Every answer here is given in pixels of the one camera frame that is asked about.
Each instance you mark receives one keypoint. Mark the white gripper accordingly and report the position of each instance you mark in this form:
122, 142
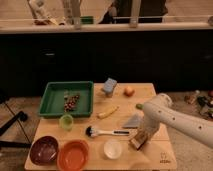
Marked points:
147, 128

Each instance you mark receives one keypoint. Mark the grey folded cloth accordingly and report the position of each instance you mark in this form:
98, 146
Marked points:
133, 122

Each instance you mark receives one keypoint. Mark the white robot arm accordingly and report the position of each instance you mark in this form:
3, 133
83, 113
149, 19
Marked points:
158, 110

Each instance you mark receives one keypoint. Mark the orange bowl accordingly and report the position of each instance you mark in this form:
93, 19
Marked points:
73, 156

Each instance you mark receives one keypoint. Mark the yellow banana toy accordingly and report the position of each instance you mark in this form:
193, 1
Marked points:
107, 113

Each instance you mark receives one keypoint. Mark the orange round fruit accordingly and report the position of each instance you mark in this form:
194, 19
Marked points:
129, 91

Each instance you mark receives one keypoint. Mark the black tripod stand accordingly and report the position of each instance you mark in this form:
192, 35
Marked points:
19, 117

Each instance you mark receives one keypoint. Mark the green plastic tray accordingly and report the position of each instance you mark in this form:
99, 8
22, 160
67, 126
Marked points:
55, 94

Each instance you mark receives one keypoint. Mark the small green cup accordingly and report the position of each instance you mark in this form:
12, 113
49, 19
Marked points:
66, 122

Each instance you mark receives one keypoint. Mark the blue sponge block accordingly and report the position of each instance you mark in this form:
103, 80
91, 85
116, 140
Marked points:
109, 86

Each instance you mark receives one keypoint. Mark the red grape bunch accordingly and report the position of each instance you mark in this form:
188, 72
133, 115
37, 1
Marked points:
71, 103

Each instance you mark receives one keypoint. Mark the wooden felt eraser block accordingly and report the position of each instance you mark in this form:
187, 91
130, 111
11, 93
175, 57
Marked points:
138, 140

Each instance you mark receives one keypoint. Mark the small white bowl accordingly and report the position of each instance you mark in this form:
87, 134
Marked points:
112, 149

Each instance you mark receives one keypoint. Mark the dark purple bowl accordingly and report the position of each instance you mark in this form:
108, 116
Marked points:
44, 151

